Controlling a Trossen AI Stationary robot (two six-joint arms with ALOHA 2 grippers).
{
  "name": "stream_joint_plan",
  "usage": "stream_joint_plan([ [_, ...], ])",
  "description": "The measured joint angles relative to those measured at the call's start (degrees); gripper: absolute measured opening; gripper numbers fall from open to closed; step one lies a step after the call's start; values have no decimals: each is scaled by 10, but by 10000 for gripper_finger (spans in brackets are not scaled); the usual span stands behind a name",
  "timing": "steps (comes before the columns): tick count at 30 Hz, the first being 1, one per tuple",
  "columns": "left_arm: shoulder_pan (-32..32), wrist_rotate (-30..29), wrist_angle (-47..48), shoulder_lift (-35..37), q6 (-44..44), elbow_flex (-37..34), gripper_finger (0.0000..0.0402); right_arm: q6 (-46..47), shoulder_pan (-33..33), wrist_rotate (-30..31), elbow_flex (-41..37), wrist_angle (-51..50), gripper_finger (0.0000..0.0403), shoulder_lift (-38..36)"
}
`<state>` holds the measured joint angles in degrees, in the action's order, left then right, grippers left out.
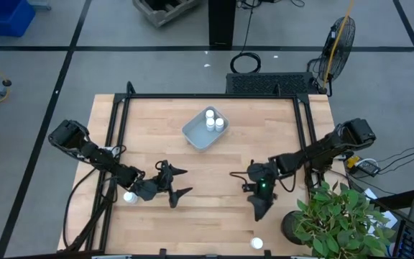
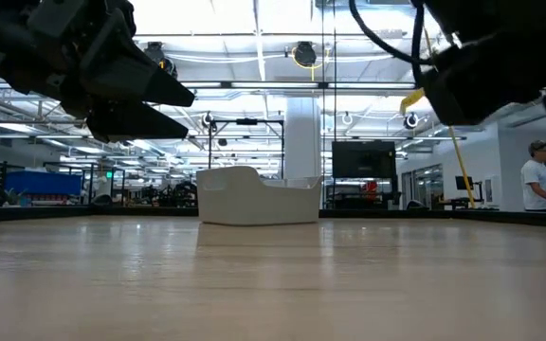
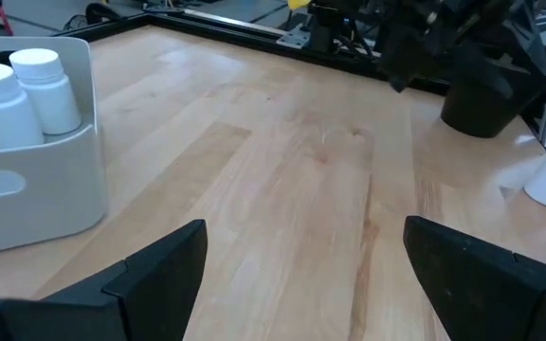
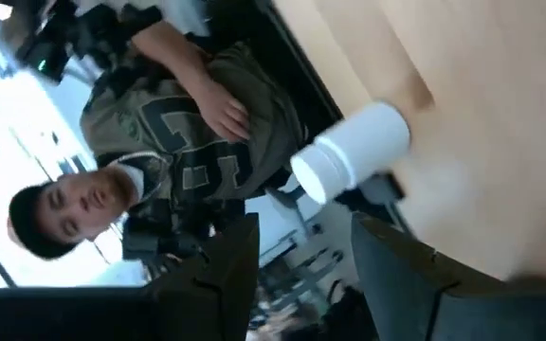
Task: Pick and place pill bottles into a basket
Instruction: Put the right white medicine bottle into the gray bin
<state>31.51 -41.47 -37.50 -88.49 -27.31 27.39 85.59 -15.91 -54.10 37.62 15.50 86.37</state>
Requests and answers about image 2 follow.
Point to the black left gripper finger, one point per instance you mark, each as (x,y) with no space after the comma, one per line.
(135,85)
(131,123)

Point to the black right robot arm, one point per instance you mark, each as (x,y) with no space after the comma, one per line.
(515,14)

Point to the white plastic basket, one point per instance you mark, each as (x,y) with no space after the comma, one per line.
(254,203)

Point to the green lit sign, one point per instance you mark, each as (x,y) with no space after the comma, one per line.
(109,174)

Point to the black background robot equipment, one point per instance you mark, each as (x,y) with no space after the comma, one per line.
(185,194)

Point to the small black monitor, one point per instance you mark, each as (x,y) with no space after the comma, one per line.
(464,183)

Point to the black television on stand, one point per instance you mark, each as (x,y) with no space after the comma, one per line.
(363,158)

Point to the white building column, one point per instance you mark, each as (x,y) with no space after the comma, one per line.
(301,142)

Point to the black metal table frame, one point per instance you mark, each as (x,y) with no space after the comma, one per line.
(64,213)

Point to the black background frame rig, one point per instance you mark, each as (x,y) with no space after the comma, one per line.
(247,121)

